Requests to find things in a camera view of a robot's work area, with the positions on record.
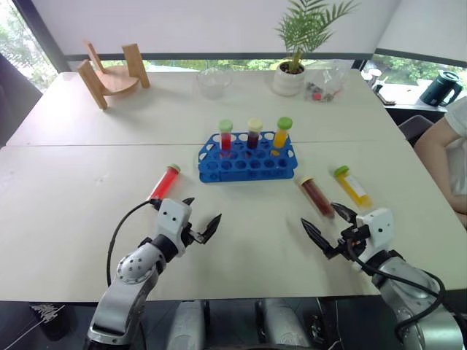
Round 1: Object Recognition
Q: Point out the dark green kettle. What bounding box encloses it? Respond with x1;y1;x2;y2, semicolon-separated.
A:
419;69;464;108

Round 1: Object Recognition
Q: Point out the orange tube green cap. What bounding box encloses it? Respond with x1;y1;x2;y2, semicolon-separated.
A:
271;116;294;151

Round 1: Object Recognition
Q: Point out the grey chair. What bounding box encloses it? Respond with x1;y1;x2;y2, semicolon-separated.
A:
397;114;436;147

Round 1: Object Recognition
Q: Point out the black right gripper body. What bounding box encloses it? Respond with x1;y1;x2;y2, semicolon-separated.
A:
332;222;371;263

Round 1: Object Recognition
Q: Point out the dark purple tube cream cap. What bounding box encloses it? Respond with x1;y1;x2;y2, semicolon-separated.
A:
247;117;263;151

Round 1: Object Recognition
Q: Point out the person white shirt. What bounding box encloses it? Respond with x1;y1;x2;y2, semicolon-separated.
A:
442;95;467;196

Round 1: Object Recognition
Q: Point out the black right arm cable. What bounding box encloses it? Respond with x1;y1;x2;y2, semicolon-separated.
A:
346;239;447;337

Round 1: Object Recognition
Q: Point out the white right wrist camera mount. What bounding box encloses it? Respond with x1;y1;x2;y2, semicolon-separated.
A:
354;207;395;273

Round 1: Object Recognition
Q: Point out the white plant pot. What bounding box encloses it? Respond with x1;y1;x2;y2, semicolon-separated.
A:
271;61;307;98

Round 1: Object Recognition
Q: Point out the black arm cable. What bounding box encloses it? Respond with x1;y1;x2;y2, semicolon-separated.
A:
106;198;163;287
346;239;447;337

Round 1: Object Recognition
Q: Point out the green palm plant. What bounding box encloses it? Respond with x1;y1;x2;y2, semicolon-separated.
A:
274;0;361;74

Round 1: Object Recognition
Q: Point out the silver rounded robot body part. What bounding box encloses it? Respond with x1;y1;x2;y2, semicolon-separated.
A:
167;299;206;350
260;298;312;350

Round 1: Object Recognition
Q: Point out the clear plastic bag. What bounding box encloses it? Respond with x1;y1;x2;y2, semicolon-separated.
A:
304;60;348;104

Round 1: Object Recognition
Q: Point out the brown tube tan cap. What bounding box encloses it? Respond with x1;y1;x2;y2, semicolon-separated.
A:
296;175;336;219

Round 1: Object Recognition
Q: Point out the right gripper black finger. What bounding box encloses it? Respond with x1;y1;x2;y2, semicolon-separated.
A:
300;217;336;260
330;202;358;224

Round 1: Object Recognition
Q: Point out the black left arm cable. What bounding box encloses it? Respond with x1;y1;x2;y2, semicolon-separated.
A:
106;198;163;287

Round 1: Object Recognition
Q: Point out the red tube green cap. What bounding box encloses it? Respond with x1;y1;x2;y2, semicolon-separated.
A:
147;163;182;202
217;119;234;152

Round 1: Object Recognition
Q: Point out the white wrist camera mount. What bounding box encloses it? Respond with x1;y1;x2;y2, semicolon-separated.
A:
354;207;395;273
153;198;193;258

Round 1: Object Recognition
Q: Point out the wooden stand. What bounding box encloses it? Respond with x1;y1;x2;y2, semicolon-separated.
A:
76;39;152;112

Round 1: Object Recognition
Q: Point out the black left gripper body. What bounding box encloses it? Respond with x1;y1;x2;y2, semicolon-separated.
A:
180;218;205;248

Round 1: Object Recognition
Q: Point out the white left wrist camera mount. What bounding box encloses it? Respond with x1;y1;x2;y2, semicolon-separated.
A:
153;198;193;258

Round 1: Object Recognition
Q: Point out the blue test tube rack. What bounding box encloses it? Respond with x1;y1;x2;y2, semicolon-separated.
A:
198;131;297;184

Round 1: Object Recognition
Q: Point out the clear glass bowl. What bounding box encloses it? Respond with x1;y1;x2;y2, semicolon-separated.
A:
196;67;234;101

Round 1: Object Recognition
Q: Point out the yellow tube green cap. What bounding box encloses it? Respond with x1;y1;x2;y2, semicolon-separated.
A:
333;165;374;209

